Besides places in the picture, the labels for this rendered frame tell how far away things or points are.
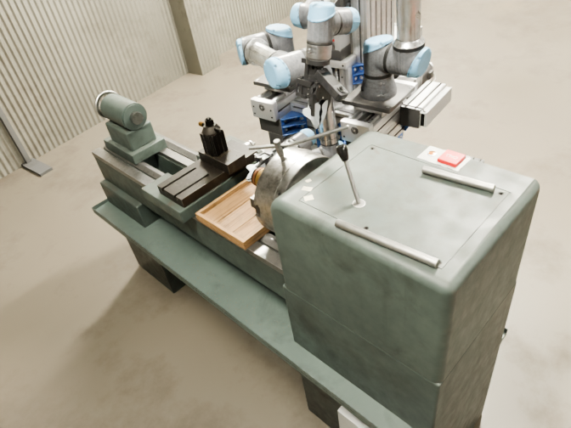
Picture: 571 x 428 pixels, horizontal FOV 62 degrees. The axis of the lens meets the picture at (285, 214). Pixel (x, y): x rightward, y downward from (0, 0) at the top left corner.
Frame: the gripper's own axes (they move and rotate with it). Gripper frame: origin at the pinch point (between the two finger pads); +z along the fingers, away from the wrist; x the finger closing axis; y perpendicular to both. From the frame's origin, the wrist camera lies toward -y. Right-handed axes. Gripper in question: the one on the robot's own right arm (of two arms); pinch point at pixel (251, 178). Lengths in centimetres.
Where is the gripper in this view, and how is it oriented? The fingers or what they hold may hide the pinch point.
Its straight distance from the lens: 177.3
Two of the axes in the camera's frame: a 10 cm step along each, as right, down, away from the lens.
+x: -1.4, -7.6, -6.3
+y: -7.0, -3.8, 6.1
